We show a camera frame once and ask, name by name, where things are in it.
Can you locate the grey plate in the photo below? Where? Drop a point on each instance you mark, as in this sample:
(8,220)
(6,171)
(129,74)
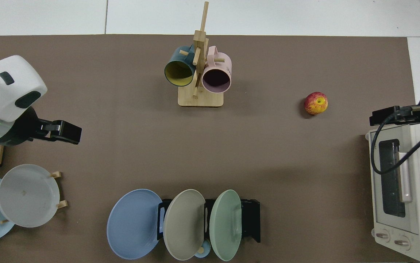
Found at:
(27,197)

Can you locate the dark teal cup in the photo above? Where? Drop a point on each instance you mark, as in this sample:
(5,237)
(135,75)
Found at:
(173,58)

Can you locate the small blue round thing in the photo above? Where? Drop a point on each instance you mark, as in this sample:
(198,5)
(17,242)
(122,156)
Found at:
(206,249)

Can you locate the beige plate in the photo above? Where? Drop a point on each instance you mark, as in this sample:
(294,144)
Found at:
(182,226)

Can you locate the black dish rack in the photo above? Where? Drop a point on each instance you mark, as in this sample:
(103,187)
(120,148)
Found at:
(250,219)

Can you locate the brown table cloth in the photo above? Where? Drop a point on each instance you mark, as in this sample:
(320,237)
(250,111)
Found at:
(122,128)

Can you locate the pale green plate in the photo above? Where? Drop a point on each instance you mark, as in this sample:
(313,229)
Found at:
(224,226)

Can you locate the red yellow apple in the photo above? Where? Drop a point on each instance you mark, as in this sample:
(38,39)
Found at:
(315,103)

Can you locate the pink cup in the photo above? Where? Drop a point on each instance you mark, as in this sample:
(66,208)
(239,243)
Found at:
(221,62)

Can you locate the wooden cup stand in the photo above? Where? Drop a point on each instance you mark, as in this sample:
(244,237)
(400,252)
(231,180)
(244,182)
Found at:
(200,100)

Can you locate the wooden plate rack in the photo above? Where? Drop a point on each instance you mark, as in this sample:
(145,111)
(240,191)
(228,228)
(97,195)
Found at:
(58,174)

